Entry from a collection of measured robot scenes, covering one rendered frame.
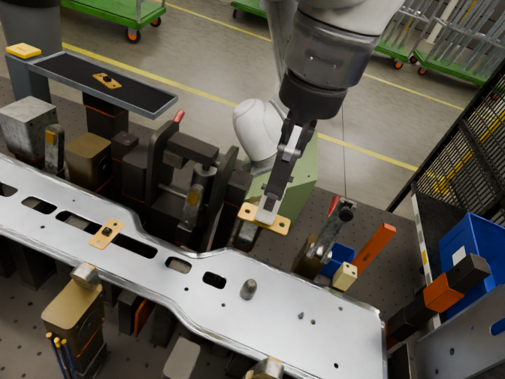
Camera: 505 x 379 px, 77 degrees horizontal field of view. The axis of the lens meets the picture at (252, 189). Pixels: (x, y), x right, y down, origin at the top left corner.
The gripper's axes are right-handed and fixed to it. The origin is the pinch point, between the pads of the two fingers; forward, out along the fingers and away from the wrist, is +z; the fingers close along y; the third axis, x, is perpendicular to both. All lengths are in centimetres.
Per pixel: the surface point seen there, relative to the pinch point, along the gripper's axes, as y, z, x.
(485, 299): -6.9, 9.2, 42.0
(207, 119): -227, 127, -91
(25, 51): -34, 11, -79
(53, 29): -199, 81, -230
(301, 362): 6.8, 29.9, 16.8
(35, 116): -16, 16, -61
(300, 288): -9.2, 29.9, 13.4
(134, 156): -20.2, 20.2, -36.9
